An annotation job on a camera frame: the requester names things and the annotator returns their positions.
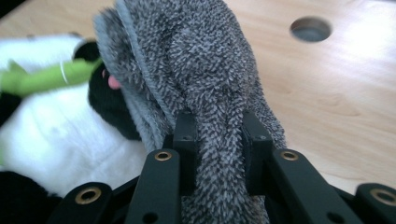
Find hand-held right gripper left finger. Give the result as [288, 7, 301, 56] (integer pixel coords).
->
[163, 110, 201, 197]

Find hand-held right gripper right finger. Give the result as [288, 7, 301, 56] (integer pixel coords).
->
[242, 110, 276, 196]

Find grey towel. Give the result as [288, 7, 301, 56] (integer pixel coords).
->
[92, 0, 288, 224]

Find panda plush toy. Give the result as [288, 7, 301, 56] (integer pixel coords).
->
[0, 32, 151, 224]

